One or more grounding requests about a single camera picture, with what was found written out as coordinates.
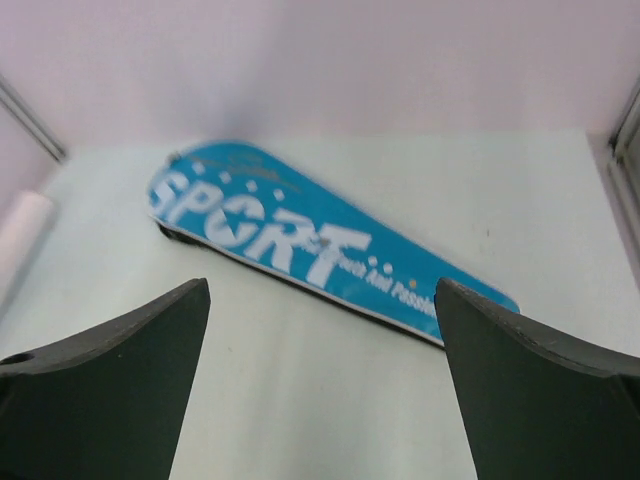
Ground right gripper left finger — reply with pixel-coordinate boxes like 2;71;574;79
1;278;211;479

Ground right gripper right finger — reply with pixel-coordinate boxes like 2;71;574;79
435;279;639;479

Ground white shuttlecock tube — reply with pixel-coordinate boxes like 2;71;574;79
1;191;56;314

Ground blue racket bag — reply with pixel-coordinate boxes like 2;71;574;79
147;141;517;346

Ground right aluminium corner post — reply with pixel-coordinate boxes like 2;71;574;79
605;74;640;261

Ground aluminium corner post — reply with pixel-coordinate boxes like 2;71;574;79
0;76;67;164
605;74;640;261

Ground left aluminium corner post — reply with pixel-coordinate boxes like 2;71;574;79
0;76;67;164

